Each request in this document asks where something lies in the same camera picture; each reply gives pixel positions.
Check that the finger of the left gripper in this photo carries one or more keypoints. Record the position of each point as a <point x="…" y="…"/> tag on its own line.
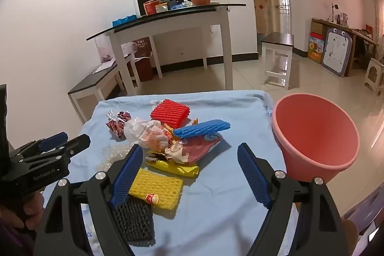
<point x="74" y="146"/>
<point x="53" y="142"/>

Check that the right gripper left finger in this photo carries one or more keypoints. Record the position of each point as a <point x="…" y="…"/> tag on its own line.
<point x="122" y="174"/>

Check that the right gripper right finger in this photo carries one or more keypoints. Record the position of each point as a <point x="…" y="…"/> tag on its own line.
<point x="257" y="171"/>

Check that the clear plastic film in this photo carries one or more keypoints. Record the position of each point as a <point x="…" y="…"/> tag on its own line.
<point x="111" y="154"/>

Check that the yellow snack wrapper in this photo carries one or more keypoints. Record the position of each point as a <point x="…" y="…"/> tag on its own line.
<point x="159" y="161"/>

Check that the white plastic bag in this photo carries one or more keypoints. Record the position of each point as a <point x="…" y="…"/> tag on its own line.
<point x="150" y="134"/>

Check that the dark red wrapper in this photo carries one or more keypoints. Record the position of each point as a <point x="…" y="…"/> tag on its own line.
<point x="117" y="121"/>

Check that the yellow foam fruit net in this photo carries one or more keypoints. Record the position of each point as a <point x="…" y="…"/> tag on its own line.
<point x="169" y="189"/>

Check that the black foam fruit net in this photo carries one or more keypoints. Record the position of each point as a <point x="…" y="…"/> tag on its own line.
<point x="134" y="219"/>

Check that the red blue paper bag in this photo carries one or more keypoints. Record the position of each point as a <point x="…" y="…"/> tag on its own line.
<point x="191" y="150"/>

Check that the red foam fruit net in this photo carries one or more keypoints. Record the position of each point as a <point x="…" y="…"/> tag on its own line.
<point x="171" y="113"/>

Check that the blue foam fruit net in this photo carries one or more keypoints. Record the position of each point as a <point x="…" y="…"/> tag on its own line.
<point x="202" y="129"/>

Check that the pink plastic trash bucket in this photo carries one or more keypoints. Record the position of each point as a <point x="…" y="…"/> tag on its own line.
<point x="316" y="136"/>

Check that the dark red trash bin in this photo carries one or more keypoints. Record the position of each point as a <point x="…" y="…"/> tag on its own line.
<point x="144" y="69"/>

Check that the person's left hand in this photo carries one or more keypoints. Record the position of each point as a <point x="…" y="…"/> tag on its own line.
<point x="33" y="209"/>

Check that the person's right hand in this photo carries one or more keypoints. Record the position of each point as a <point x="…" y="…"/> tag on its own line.
<point x="352" y="234"/>

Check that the small red white cup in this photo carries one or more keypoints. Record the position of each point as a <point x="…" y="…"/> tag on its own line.
<point x="152" y="199"/>

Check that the light blue table cloth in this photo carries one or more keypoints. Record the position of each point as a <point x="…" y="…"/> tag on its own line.
<point x="217" y="213"/>

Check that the white bench dark top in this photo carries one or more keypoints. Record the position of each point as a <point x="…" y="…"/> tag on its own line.
<point x="92" y="86"/>

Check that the purple plastic stool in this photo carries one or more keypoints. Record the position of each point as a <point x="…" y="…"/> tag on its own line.
<point x="366" y="211"/>

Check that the white stool dark top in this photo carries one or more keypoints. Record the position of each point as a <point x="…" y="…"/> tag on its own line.
<point x="277" y="53"/>

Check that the blue tray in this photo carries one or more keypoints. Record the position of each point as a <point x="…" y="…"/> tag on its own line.
<point x="124" y="20"/>

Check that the colourful cardboard box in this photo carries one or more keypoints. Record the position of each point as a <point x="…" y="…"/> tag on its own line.
<point x="315" y="47"/>

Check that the kids drawing board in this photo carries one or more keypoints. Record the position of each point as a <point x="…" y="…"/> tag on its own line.
<point x="337" y="48"/>

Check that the white plastic stool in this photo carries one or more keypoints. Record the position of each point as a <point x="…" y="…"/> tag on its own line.
<point x="374" y="76"/>

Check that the white table glass top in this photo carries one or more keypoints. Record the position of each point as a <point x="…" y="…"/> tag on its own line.
<point x="170" y="21"/>

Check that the red gift box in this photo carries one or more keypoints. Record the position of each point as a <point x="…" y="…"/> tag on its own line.
<point x="150" y="7"/>

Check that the wooden desk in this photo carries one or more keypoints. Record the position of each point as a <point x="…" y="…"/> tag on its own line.
<point x="362" y="50"/>

